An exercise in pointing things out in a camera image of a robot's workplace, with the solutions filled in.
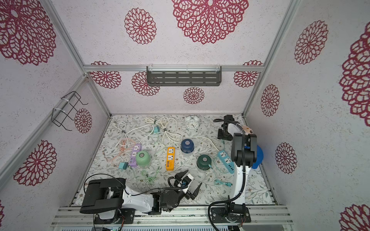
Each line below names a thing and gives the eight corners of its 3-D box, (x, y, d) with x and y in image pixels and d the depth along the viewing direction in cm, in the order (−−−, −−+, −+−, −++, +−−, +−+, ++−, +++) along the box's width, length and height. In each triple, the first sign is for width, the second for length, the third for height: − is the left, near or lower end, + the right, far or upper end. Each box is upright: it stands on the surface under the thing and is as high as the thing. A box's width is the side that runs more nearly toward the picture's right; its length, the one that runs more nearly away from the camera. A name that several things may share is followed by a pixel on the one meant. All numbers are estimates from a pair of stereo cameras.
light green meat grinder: (139, 168, 93) (135, 160, 84) (141, 159, 97) (137, 150, 88) (149, 168, 93) (146, 160, 84) (151, 159, 97) (148, 150, 88)
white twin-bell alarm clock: (185, 130, 112) (185, 120, 103) (185, 124, 116) (185, 114, 107) (198, 130, 112) (199, 120, 103) (197, 124, 116) (198, 114, 107)
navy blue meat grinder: (186, 159, 97) (187, 151, 88) (179, 152, 100) (179, 143, 91) (194, 152, 100) (195, 143, 91) (187, 146, 104) (187, 136, 95)
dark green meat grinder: (197, 174, 91) (198, 166, 82) (196, 162, 95) (197, 154, 87) (209, 174, 91) (212, 166, 82) (208, 162, 95) (210, 154, 87)
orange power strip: (166, 170, 92) (165, 168, 90) (168, 149, 102) (167, 147, 99) (174, 170, 92) (173, 168, 90) (175, 149, 102) (174, 147, 99)
